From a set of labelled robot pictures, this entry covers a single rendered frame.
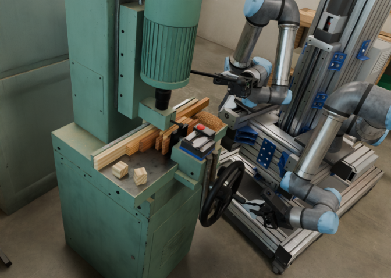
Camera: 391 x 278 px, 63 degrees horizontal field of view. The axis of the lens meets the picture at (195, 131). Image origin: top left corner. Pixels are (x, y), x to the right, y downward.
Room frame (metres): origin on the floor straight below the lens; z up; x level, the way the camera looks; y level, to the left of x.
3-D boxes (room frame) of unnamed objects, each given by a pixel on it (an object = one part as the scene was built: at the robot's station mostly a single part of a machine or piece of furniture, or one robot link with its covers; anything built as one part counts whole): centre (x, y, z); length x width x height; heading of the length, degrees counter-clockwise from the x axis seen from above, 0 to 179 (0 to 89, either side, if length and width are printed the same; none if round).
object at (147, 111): (1.05, 0.16, 0.99); 0.14 x 0.07 x 0.09; 61
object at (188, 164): (0.94, -0.02, 0.92); 0.15 x 0.13 x 0.09; 151
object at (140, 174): (0.76, 0.15, 0.92); 0.04 x 0.03 x 0.05; 123
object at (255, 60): (1.68, -0.28, 0.98); 0.13 x 0.12 x 0.14; 100
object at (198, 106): (1.12, 0.10, 0.92); 0.54 x 0.02 x 0.04; 151
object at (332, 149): (1.35, -0.65, 0.87); 0.15 x 0.15 x 0.10
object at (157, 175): (0.98, 0.05, 0.87); 0.61 x 0.30 x 0.06; 151
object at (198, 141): (0.94, -0.02, 0.99); 0.13 x 0.11 x 0.06; 151
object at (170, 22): (1.04, 0.15, 1.32); 0.18 x 0.18 x 0.31
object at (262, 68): (1.32, -0.22, 1.12); 0.11 x 0.08 x 0.09; 151
